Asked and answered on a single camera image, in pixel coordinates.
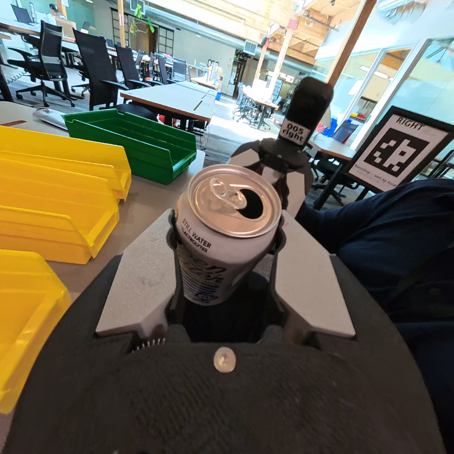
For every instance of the green plastic bin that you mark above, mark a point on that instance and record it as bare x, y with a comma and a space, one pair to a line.
142, 145

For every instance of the black office chair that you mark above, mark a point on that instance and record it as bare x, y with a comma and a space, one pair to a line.
95, 67
49, 60
129, 67

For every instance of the table under marker sign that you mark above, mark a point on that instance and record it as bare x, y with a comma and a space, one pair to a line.
333, 145

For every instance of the hanging green plant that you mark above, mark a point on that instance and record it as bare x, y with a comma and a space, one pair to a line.
142, 19

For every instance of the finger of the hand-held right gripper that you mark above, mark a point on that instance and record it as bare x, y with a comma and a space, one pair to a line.
296, 191
248, 159

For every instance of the black framed marker sign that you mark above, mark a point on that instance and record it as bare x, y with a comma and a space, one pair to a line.
397, 149

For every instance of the large yellow plastic bin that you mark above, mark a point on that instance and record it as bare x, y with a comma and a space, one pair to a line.
24, 319

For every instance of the grey table with wooden edge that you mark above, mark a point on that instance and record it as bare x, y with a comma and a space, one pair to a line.
170, 101

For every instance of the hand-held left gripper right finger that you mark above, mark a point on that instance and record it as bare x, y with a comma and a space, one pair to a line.
308, 283

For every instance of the long office desk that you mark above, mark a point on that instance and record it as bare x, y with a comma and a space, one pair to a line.
53, 39

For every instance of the person's dark clothing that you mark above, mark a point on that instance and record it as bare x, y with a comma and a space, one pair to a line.
425, 372

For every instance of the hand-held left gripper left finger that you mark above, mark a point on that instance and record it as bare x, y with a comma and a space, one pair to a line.
138, 280

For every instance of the white drink can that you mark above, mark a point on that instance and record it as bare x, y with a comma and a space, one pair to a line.
227, 248

